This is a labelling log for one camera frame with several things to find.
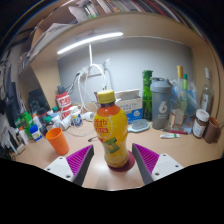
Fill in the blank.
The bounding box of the brown mug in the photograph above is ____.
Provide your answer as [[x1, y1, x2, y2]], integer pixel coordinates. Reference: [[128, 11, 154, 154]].
[[203, 116, 222, 145]]

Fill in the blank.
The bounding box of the white bottle with blue label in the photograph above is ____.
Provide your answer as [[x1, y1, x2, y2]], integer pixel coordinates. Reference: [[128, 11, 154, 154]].
[[70, 107, 84, 128]]

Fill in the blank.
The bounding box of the white power strip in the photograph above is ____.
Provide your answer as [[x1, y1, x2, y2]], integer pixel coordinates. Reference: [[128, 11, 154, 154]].
[[80, 62, 111, 79]]

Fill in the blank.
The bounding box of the small white tube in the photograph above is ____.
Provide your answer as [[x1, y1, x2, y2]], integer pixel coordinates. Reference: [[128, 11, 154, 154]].
[[159, 132, 181, 140]]

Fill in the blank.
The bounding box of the yellow-capped orange drink bottle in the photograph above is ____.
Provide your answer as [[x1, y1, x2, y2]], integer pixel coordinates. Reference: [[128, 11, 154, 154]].
[[93, 89, 130, 169]]

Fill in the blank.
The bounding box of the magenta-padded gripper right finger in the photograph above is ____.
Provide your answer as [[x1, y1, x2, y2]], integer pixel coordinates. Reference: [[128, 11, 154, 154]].
[[131, 142, 185, 186]]

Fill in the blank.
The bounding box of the white and blue cardboard box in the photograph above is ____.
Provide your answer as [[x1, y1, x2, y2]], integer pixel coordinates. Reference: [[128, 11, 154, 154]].
[[114, 88, 144, 123]]

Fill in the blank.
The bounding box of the brown jar with white lid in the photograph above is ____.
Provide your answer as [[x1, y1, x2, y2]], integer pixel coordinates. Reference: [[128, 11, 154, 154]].
[[192, 108, 211, 139]]

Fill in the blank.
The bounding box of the pink pen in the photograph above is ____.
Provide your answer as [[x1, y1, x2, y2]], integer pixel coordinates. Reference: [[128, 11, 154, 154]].
[[162, 128, 189, 136]]

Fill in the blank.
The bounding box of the row of books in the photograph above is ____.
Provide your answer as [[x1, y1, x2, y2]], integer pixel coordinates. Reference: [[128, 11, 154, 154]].
[[75, 0, 188, 22]]

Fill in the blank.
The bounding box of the white LED light bar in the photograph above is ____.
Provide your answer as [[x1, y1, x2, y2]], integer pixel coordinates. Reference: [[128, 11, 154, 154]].
[[56, 31, 124, 56]]

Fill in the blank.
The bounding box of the flat round red coaster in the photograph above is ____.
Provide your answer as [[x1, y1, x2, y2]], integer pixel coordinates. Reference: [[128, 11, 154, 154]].
[[108, 150, 136, 173]]

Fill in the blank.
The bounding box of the light blue oval brush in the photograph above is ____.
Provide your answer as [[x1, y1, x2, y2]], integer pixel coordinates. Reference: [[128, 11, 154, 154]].
[[127, 118, 151, 134]]

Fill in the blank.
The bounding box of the clear glass bottle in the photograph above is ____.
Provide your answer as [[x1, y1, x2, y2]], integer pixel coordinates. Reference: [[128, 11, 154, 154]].
[[200, 67, 215, 115]]

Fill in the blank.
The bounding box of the red and white canister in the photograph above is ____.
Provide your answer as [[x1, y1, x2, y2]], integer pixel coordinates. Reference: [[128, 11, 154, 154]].
[[55, 91, 73, 120]]

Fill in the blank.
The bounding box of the grey shaker bottle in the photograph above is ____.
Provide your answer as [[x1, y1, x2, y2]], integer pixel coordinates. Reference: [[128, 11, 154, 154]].
[[149, 77, 174, 131]]

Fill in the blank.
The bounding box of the blue-capped small white bottle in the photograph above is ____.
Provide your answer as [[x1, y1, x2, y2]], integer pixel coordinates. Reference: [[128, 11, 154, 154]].
[[29, 124, 44, 143]]

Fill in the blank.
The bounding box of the green cylindrical can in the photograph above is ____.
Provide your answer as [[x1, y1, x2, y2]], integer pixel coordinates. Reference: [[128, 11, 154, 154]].
[[141, 69, 154, 122]]

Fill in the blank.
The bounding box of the white cable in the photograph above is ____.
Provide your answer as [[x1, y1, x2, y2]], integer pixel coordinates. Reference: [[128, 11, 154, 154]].
[[68, 63, 108, 138]]

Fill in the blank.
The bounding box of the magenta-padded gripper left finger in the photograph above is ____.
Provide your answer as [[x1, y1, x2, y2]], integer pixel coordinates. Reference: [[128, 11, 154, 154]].
[[43, 144, 95, 187]]

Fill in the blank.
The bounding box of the orange plastic cup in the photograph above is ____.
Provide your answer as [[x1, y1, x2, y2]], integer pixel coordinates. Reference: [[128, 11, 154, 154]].
[[45, 127, 70, 156]]

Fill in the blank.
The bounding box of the green-capped bottle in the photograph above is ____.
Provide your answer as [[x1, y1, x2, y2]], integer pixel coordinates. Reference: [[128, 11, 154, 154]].
[[181, 73, 190, 101]]

